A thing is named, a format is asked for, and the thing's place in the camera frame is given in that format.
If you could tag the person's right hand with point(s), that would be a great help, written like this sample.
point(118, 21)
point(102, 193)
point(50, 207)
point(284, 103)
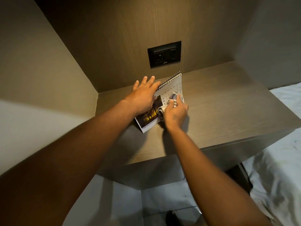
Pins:
point(175, 115)

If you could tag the person's left hand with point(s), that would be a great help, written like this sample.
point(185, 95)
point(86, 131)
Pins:
point(143, 97)

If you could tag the striped wiping cloth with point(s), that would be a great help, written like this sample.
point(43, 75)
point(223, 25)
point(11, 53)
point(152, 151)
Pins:
point(173, 96)

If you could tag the white spiral desk calendar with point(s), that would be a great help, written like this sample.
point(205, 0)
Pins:
point(174, 85)

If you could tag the person's left forearm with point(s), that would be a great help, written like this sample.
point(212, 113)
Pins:
point(63, 162)

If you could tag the person's right forearm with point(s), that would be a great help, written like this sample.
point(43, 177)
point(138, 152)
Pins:
point(211, 181)

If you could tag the person's dark shoe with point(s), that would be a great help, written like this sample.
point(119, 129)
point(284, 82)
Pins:
point(170, 218)

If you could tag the white bed sheet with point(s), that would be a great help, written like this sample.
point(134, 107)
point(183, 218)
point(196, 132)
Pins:
point(279, 143)

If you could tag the grey headboard panel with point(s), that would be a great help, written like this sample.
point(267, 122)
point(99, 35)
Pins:
point(277, 39)

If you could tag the black wall socket panel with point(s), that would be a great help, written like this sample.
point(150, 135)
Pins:
point(164, 54)

